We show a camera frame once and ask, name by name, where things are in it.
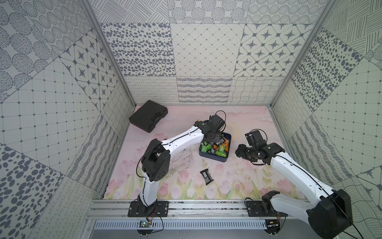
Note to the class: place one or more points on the right black controller box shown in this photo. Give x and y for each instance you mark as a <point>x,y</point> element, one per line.
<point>272,227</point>

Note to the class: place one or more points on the black plastic tool case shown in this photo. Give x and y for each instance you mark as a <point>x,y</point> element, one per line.
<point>148,115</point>

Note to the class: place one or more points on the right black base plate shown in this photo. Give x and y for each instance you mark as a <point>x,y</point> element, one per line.
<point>255,209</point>

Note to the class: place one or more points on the black cookie packet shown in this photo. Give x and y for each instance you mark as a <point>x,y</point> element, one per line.
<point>206,176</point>

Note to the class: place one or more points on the dark blue storage box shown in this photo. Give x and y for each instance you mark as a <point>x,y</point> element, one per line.
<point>220,150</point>

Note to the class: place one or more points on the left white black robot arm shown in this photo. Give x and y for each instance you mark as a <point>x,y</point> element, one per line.
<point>157,157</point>

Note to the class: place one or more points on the green snack packet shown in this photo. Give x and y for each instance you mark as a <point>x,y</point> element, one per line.
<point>205,147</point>

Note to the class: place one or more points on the green circuit board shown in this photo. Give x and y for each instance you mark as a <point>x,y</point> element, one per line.
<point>144,224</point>

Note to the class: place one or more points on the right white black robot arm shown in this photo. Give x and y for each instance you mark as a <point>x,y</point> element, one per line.
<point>327,211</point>

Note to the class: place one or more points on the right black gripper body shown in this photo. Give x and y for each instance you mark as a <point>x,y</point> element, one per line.
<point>247,153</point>

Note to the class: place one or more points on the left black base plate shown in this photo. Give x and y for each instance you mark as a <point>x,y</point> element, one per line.
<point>158,209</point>

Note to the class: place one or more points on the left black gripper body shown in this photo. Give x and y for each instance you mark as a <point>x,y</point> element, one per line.
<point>213,137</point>

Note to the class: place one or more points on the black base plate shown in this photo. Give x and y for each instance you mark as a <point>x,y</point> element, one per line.
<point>255,209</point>
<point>158,209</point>

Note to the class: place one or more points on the white vent grille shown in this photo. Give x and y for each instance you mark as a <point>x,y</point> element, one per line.
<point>182,224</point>

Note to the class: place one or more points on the aluminium mounting rail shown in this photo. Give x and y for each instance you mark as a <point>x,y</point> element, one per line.
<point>184,209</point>

